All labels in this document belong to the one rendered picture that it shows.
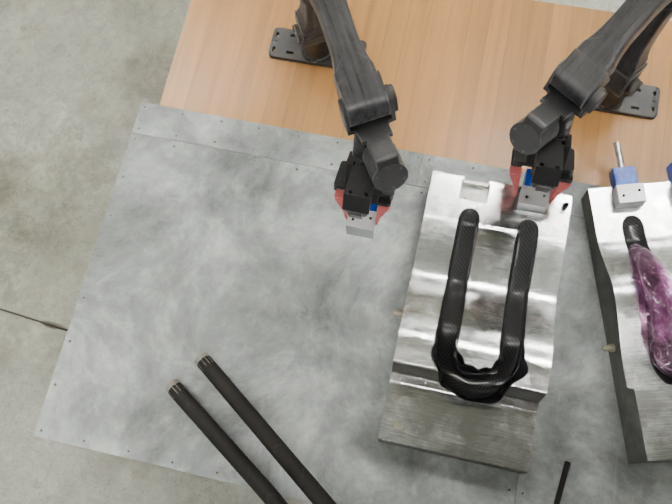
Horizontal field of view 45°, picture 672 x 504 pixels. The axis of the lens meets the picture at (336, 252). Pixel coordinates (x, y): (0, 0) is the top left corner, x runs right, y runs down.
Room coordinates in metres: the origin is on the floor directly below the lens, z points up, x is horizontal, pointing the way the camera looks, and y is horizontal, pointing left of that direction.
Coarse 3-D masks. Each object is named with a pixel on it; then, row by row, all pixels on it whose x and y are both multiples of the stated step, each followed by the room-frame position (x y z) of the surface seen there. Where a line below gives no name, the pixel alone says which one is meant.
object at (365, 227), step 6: (372, 204) 0.49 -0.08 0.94; (372, 210) 0.48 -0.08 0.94; (348, 216) 0.47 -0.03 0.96; (372, 216) 0.47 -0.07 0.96; (348, 222) 0.46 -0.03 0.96; (354, 222) 0.46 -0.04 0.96; (360, 222) 0.46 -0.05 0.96; (366, 222) 0.46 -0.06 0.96; (372, 222) 0.46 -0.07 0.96; (348, 228) 0.46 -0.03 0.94; (354, 228) 0.45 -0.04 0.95; (360, 228) 0.45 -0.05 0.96; (366, 228) 0.45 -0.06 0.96; (372, 228) 0.44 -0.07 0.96; (354, 234) 0.46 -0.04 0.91; (360, 234) 0.45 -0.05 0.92; (366, 234) 0.45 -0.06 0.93; (372, 234) 0.44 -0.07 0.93
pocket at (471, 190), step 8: (464, 184) 0.53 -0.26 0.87; (472, 184) 0.52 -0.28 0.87; (480, 184) 0.52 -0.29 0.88; (488, 184) 0.51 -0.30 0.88; (464, 192) 0.51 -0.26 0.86; (472, 192) 0.51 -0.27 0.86; (480, 192) 0.50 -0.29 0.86; (488, 192) 0.50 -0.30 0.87; (472, 200) 0.49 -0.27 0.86; (480, 200) 0.49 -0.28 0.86
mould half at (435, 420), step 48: (432, 192) 0.51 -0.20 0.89; (432, 240) 0.42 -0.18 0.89; (480, 240) 0.41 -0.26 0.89; (432, 288) 0.33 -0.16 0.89; (480, 288) 0.32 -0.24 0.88; (432, 336) 0.24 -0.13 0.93; (480, 336) 0.23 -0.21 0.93; (528, 336) 0.21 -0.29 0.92; (432, 384) 0.17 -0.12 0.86; (528, 384) 0.13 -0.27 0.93; (384, 432) 0.11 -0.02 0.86; (432, 432) 0.09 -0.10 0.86; (480, 432) 0.07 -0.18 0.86; (528, 432) 0.06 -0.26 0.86
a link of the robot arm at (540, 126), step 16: (560, 64) 0.59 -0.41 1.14; (544, 96) 0.55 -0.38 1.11; (560, 96) 0.55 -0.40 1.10; (592, 96) 0.53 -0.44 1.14; (544, 112) 0.52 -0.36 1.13; (560, 112) 0.52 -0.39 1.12; (576, 112) 0.52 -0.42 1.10; (512, 128) 0.52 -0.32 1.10; (528, 128) 0.50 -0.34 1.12; (544, 128) 0.49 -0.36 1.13; (512, 144) 0.50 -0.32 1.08; (528, 144) 0.49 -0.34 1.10; (544, 144) 0.48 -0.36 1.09
